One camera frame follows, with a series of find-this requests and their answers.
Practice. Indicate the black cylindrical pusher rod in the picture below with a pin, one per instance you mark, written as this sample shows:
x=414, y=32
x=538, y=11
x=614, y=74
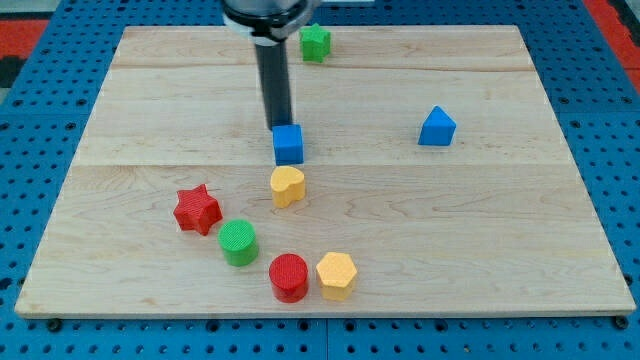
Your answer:
x=272, y=65

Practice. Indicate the blue cube block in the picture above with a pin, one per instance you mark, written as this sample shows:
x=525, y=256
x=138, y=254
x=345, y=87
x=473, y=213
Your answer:
x=288, y=144

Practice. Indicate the blue triangle block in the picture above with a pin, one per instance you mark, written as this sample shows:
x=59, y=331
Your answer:
x=438, y=129

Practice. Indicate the green star block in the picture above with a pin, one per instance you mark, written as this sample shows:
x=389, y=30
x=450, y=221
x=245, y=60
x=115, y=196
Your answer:
x=315, y=43

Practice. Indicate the yellow heart block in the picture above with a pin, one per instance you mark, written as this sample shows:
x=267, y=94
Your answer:
x=287, y=185

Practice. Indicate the red star block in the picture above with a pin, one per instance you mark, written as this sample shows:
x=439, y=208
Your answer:
x=197, y=210

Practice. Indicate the green cylinder block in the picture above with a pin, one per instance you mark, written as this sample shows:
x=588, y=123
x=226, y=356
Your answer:
x=237, y=239

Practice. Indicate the light wooden board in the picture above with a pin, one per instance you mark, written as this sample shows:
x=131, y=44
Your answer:
x=497, y=224

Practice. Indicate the red cylinder block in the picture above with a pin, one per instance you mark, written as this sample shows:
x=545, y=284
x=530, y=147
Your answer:
x=288, y=274

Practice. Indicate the yellow hexagon block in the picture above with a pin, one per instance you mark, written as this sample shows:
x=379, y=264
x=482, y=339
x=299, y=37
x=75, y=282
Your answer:
x=336, y=275

